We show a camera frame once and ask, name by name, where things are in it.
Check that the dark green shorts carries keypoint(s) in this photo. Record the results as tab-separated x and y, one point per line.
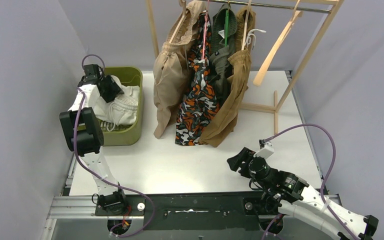
220	67

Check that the brown shorts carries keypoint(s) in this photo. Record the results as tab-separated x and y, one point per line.
226	118

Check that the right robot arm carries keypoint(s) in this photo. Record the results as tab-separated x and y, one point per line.
295	197

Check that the pink hanger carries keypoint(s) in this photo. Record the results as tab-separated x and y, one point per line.
205	30

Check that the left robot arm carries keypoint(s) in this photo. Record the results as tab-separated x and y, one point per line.
85	138

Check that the olive green plastic basket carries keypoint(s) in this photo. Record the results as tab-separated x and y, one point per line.
125	134

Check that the camouflage patterned shorts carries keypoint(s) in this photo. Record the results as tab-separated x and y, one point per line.
199	104

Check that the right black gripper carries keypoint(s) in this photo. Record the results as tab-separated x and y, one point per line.
235	162

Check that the green hanger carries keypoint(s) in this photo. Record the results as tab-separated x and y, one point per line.
226	27

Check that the white shorts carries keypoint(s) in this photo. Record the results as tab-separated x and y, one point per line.
123	110

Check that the wooden hanger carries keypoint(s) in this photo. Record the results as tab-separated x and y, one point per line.
258	79

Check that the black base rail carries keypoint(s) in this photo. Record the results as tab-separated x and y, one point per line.
248	210

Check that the beige shorts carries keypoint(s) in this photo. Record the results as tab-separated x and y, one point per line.
171	68

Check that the white plastic hanger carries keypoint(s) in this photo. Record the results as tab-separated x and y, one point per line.
251	37

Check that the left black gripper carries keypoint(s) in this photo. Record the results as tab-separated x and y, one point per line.
109	89

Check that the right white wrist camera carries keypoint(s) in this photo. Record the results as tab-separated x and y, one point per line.
266	149

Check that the wooden clothes rack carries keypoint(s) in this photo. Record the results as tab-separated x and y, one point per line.
277	104

